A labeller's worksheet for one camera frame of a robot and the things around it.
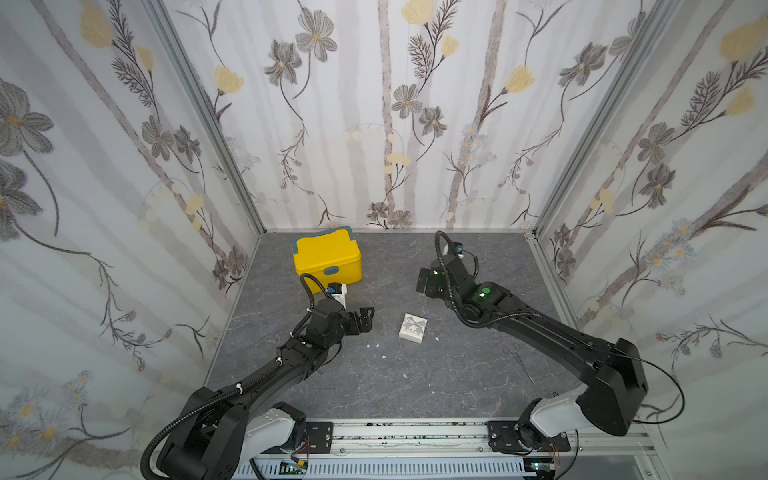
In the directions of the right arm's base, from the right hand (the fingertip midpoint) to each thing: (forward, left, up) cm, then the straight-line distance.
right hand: (437, 274), depth 80 cm
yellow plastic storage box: (+11, +32, -9) cm, 35 cm away
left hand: (-5, +20, -11) cm, 24 cm away
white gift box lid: (-8, +5, -19) cm, 21 cm away
